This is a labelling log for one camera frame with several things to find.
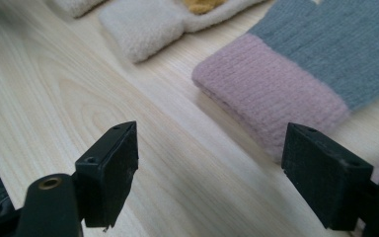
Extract cream fuzzy sock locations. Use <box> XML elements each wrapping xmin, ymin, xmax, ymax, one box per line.
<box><xmin>98</xmin><ymin>0</ymin><xmax>267</xmax><ymax>64</ymax></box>

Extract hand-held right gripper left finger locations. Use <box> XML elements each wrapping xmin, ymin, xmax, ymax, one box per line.
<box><xmin>74</xmin><ymin>120</ymin><xmax>140</xmax><ymax>229</ymax></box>

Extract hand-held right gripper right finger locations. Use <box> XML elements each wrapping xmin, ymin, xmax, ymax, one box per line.
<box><xmin>280</xmin><ymin>121</ymin><xmax>375</xmax><ymax>232</ymax></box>

